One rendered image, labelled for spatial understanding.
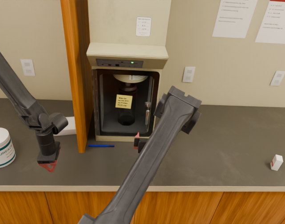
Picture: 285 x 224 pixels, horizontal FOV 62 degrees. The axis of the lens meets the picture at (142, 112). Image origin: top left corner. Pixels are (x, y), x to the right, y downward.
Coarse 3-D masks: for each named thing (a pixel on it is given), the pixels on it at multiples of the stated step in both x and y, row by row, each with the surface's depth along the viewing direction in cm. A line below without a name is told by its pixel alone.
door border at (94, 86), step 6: (96, 72) 107; (96, 78) 109; (96, 84) 111; (96, 90) 113; (96, 96) 115; (96, 102) 117; (96, 108) 119; (96, 114) 121; (96, 120) 124; (96, 126) 126; (96, 132) 129
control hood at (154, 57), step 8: (88, 48) 94; (96, 48) 95; (104, 48) 95; (112, 48) 96; (120, 48) 97; (128, 48) 97; (136, 48) 98; (144, 48) 99; (152, 48) 99; (160, 48) 100; (88, 56) 93; (96, 56) 93; (104, 56) 93; (112, 56) 93; (120, 56) 93; (128, 56) 93; (136, 56) 93; (144, 56) 93; (152, 56) 93; (160, 56) 94; (168, 56) 94; (96, 64) 102; (144, 64) 101; (152, 64) 101; (160, 64) 100
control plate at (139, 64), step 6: (96, 60) 97; (102, 60) 97; (108, 60) 96; (114, 60) 96; (120, 60) 96; (126, 60) 96; (132, 60) 96; (108, 66) 103; (114, 66) 103; (120, 66) 103; (126, 66) 103; (132, 66) 103; (138, 66) 103
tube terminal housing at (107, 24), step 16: (96, 0) 91; (112, 0) 91; (128, 0) 91; (144, 0) 92; (160, 0) 92; (96, 16) 94; (112, 16) 95; (128, 16) 95; (144, 16) 95; (160, 16) 95; (96, 32) 98; (112, 32) 98; (128, 32) 99; (160, 32) 99; (160, 80) 113
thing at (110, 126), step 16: (112, 80) 110; (128, 80) 111; (144, 80) 111; (112, 96) 115; (144, 96) 116; (112, 112) 121; (128, 112) 122; (144, 112) 122; (112, 128) 128; (128, 128) 128; (144, 128) 128
